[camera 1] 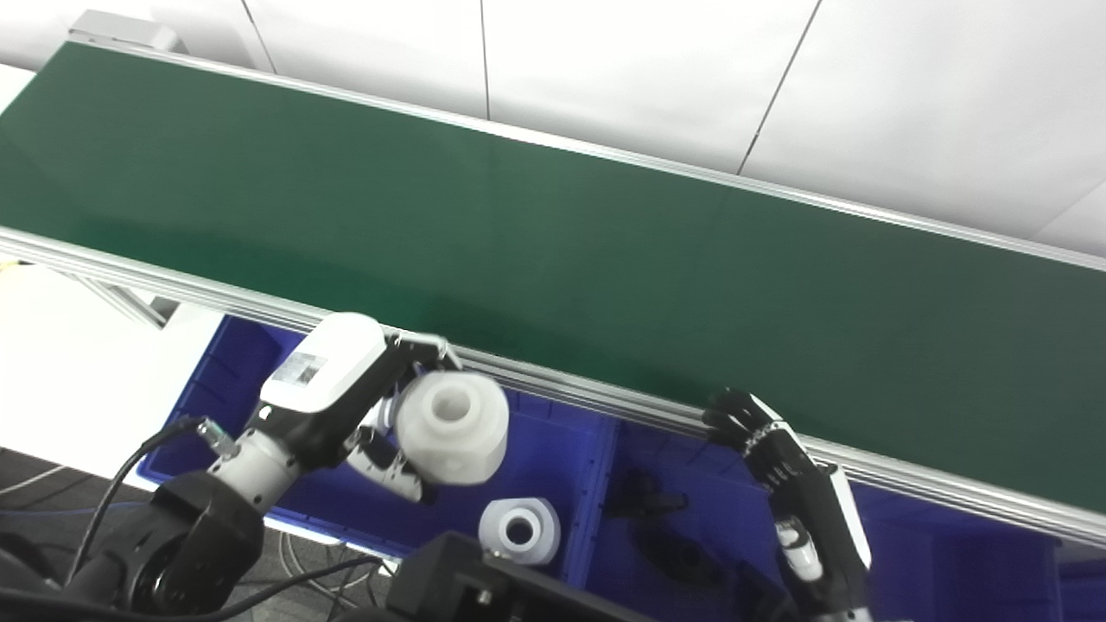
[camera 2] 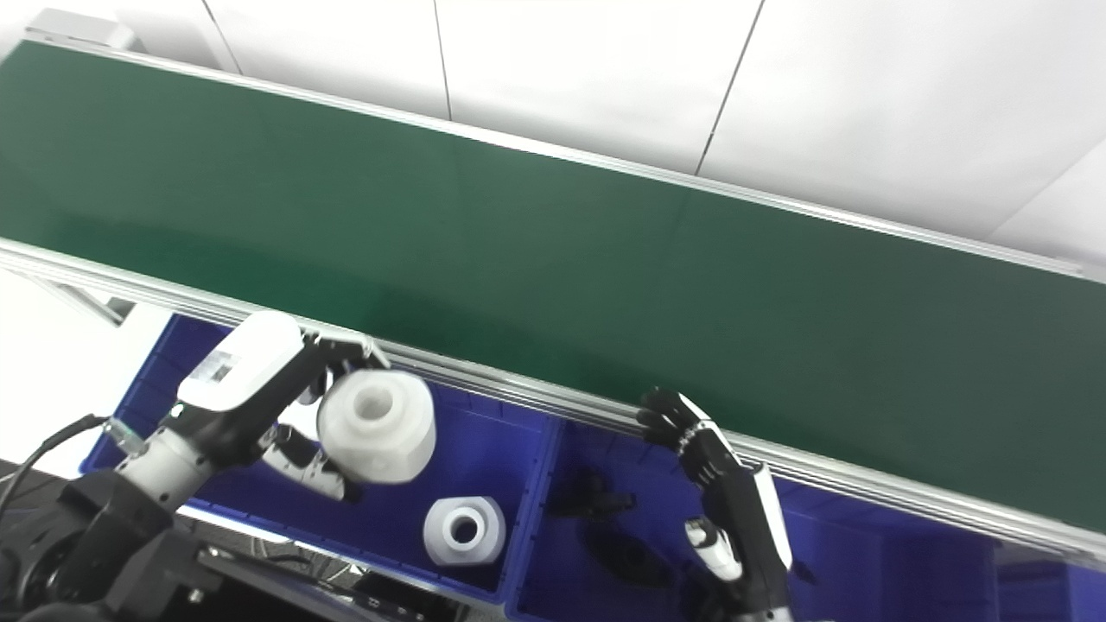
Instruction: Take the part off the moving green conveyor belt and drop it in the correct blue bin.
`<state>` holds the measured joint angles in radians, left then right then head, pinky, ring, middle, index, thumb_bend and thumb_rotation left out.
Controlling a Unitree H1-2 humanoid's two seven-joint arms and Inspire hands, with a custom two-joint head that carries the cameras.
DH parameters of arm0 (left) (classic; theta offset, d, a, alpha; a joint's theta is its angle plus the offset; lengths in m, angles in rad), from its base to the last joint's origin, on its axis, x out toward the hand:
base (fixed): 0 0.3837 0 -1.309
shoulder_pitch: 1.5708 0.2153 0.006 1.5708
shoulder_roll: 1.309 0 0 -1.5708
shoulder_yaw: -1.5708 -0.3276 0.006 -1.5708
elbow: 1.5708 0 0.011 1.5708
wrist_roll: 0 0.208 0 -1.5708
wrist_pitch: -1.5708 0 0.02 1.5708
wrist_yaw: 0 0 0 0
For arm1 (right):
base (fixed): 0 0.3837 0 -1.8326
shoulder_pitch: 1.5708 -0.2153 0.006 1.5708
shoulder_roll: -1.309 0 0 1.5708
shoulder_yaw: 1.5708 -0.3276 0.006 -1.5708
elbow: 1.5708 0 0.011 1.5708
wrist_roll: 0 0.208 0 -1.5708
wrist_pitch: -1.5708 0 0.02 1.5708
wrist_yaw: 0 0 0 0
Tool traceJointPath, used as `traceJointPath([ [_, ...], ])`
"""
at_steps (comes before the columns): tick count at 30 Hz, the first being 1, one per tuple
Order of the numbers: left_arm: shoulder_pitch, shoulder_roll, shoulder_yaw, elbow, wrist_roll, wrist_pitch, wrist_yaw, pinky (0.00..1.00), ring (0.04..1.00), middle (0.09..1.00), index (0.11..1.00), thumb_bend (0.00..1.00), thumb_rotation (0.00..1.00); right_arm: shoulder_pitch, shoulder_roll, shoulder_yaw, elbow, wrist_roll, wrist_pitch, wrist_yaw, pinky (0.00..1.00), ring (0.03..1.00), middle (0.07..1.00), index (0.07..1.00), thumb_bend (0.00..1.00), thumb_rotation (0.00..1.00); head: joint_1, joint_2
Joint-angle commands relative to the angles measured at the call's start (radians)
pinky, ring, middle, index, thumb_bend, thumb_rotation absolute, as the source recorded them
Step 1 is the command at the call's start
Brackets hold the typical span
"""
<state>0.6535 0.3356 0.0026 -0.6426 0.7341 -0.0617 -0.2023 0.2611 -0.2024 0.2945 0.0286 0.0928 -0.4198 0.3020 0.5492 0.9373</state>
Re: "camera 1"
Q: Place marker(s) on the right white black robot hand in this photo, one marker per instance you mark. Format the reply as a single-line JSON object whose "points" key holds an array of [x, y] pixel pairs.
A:
{"points": [[808, 501]]}

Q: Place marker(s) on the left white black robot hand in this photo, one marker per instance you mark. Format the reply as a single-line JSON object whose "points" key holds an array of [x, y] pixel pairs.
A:
{"points": [[324, 371]]}

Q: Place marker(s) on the white part with holes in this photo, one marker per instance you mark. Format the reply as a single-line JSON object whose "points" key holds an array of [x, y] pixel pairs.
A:
{"points": [[454, 428], [518, 531]]}

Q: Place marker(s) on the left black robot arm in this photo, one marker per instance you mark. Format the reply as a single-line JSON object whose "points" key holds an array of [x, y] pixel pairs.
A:
{"points": [[199, 527]]}

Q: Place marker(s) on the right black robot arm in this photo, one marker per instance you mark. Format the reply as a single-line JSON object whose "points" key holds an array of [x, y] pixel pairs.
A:
{"points": [[842, 612]]}

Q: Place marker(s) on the blue bin with black parts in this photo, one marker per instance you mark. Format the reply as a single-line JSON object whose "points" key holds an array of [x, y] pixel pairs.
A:
{"points": [[708, 492]]}

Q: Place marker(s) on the green conveyor belt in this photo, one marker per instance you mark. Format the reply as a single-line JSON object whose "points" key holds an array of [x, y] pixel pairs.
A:
{"points": [[562, 250], [605, 402]]}

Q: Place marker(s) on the blue bin with white parts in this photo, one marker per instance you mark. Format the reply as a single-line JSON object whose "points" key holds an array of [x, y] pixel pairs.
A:
{"points": [[553, 449]]}

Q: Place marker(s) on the black robot torso part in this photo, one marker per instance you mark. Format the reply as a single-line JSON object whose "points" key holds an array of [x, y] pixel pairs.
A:
{"points": [[484, 583]]}

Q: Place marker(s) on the empty blue bin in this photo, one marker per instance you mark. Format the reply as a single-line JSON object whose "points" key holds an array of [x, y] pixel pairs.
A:
{"points": [[1084, 592]]}

